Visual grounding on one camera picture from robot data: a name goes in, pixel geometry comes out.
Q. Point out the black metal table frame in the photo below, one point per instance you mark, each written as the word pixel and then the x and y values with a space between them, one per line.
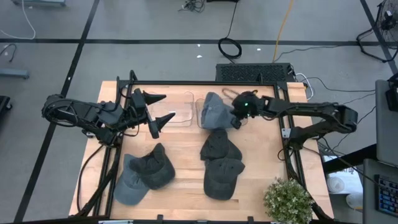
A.
pixel 202 83

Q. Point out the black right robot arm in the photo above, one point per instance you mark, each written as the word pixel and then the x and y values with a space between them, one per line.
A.
pixel 311 109

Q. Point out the black desk device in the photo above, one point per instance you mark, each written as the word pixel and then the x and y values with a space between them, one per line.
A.
pixel 392 96

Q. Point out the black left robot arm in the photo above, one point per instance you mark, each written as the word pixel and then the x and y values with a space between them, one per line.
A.
pixel 77 113

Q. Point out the dark grey cap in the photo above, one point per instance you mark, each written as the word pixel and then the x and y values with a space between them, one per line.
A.
pixel 222 183
pixel 219 146
pixel 157 171

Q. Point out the potted plant with pale leaves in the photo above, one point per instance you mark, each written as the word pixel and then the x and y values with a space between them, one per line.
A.
pixel 287 202

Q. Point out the blue-grey denim cap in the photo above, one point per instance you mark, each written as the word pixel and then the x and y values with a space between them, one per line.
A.
pixel 214 112
pixel 129 186

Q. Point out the white round object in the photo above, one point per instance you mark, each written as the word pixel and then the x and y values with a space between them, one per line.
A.
pixel 354 200
pixel 335 185

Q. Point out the black floor object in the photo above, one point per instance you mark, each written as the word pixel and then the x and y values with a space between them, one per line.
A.
pixel 4 104

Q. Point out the black perforated computer case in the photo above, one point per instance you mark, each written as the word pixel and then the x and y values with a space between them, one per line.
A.
pixel 252 72

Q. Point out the grey metal bar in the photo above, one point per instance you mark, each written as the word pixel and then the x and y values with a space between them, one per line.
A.
pixel 14 73

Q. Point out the black floor fan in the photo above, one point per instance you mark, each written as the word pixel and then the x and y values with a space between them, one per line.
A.
pixel 385 21

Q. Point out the silver mounting bracket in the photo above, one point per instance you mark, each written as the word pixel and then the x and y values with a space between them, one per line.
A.
pixel 286 133

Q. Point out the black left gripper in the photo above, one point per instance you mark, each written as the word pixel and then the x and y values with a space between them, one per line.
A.
pixel 138 107

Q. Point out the grey desk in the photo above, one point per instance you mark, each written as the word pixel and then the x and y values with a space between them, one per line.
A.
pixel 368 193
pixel 385 133

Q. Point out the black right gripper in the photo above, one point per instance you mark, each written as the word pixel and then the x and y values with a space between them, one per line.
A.
pixel 248 104

